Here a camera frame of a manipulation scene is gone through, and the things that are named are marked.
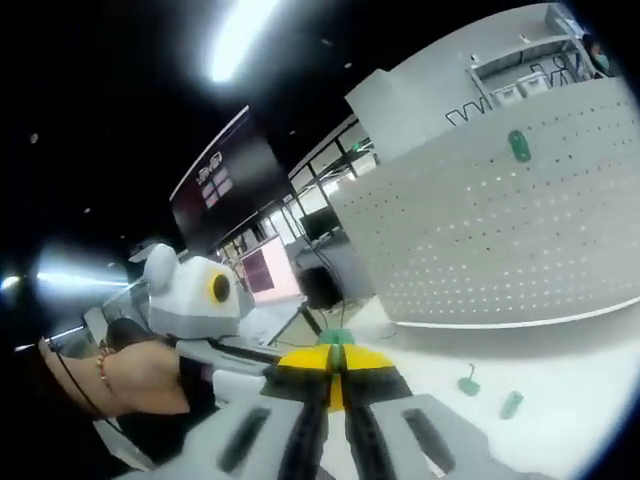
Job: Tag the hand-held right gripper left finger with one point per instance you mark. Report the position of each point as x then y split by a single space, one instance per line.
295 425

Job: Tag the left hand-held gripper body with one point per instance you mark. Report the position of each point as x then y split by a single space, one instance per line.
190 300

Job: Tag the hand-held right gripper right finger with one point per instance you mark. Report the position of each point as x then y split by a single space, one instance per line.
380 430

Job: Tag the green hook assembly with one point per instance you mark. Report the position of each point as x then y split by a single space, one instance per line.
337 336
468 385
511 405
518 145

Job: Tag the white perforated mounting plate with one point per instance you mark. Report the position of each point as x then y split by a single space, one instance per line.
500 230

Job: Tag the person's left hand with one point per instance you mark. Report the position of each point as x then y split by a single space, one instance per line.
150 380

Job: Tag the pink lit monitor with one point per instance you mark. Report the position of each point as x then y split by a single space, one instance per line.
272 275

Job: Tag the black office chair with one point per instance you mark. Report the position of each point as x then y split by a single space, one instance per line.
322 287

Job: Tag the ceiling light strip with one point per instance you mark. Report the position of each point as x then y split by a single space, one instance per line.
250 40

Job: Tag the white square column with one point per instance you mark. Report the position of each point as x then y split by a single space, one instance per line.
400 115

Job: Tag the white shelf unit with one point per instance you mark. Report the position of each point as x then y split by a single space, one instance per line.
525 60

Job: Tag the large dark wall screen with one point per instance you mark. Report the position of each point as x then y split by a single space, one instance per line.
225 180

